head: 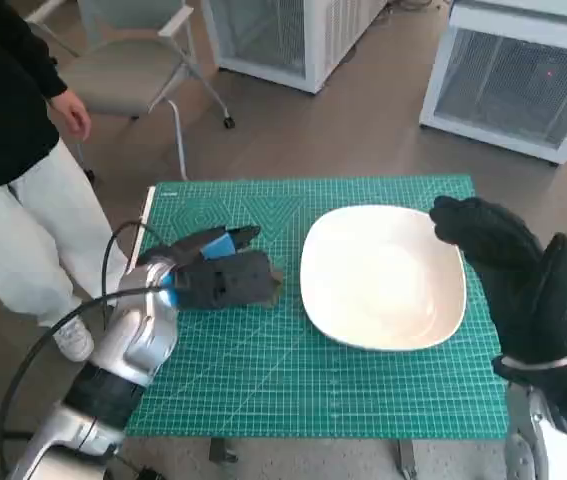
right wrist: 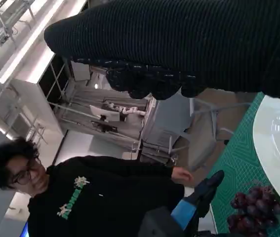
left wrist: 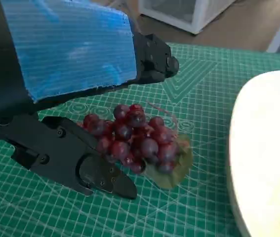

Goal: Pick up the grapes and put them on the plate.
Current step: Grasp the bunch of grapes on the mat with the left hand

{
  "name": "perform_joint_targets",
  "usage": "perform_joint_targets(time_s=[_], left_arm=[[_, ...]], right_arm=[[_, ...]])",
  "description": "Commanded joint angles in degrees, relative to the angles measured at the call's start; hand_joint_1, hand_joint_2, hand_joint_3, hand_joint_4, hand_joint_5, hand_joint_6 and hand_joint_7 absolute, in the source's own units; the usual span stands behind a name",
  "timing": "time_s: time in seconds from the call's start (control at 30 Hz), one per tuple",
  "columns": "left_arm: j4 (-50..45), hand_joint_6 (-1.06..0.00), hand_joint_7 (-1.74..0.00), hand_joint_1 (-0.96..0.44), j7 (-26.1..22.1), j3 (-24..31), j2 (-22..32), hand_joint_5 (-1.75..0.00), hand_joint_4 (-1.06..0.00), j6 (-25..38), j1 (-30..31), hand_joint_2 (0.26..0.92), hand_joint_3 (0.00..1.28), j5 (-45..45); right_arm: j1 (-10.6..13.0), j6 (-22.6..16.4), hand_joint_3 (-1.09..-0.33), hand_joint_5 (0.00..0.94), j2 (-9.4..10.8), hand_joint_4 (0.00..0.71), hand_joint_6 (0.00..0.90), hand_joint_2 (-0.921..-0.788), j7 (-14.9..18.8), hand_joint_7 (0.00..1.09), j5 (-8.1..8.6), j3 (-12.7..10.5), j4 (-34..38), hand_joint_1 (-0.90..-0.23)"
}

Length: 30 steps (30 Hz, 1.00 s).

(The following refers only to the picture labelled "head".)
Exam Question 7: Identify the white square plate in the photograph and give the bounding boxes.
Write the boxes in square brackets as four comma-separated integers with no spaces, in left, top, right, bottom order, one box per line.
[298,205,468,351]

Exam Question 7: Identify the grey table leg with castor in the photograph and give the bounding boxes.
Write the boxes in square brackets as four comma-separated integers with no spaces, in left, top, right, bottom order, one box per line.
[395,439,420,480]
[208,438,239,464]

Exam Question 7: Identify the white mesh cabinet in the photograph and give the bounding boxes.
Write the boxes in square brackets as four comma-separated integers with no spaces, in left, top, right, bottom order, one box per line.
[200,0,390,94]
[418,0,567,167]

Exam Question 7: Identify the person's hand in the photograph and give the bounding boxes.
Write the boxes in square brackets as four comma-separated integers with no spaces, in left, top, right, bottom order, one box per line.
[46,92,92,140]

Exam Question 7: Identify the black gloved right hand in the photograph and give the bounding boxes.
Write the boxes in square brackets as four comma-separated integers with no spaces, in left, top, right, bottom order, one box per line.
[427,195,567,369]

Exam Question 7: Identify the black left hand blue tape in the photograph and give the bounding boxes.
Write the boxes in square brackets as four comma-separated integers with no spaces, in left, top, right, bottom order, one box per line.
[171,224,275,310]

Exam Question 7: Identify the person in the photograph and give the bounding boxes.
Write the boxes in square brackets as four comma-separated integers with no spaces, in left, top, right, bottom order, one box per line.
[0,0,132,362]

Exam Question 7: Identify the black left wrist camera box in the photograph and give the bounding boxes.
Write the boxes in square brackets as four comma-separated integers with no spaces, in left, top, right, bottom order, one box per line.
[135,227,225,267]

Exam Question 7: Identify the green cutting mat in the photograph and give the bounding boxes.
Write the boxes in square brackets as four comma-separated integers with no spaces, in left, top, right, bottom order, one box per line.
[125,173,510,441]

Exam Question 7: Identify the grey chair with white frame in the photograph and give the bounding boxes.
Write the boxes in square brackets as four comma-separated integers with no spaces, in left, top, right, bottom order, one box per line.
[25,0,238,181]

